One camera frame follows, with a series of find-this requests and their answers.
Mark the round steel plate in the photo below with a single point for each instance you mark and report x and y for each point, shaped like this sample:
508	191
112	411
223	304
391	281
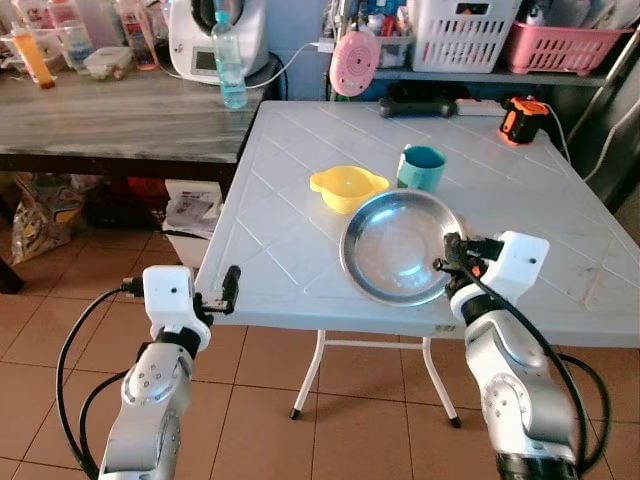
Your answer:
390	245

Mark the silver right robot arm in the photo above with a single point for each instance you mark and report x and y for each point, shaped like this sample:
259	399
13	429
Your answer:
515	380

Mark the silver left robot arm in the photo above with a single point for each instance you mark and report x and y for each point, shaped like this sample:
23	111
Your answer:
150	400

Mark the white plastic folding table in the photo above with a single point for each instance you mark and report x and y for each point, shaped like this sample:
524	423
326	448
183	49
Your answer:
300	250

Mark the teal plastic cup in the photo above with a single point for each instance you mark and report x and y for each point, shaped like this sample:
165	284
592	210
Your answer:
420	172

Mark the yellow plastic bowl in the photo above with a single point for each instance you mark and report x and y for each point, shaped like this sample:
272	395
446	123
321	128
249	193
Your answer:
345	190

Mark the orange black device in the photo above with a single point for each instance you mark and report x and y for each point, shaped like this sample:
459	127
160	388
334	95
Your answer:
522	120

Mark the printed clear plastic bag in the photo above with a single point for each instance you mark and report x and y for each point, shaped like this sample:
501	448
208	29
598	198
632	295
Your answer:
45	215

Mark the dark wooden marbled table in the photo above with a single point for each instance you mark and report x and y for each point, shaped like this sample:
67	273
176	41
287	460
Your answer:
110	125

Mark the white plastic basket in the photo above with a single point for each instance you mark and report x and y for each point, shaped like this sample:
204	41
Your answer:
460	40

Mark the pink round device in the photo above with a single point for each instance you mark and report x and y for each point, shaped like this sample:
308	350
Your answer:
355	62

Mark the pink plastic basket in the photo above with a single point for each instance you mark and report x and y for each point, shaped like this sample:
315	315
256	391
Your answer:
560	52

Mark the clear water bottle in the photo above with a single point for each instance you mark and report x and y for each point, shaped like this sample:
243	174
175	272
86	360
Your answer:
229	70

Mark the white kitchen appliance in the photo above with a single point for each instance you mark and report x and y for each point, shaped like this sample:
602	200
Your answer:
190	40

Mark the small clear lidded container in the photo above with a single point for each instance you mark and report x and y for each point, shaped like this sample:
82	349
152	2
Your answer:
108	63

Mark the brown sauce bottle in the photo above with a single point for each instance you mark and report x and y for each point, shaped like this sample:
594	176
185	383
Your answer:
138	40

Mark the clear plastic jar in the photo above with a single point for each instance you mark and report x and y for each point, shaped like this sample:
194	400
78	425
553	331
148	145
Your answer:
72	40

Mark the tall orange bottle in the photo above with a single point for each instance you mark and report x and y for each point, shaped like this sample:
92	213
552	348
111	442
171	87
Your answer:
35	62

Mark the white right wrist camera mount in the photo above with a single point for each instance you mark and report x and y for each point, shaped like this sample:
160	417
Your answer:
515	262

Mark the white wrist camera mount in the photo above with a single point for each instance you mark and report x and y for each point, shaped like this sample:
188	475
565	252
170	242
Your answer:
515	262
168	290

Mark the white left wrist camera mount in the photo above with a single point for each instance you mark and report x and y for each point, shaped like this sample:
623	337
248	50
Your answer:
168	290

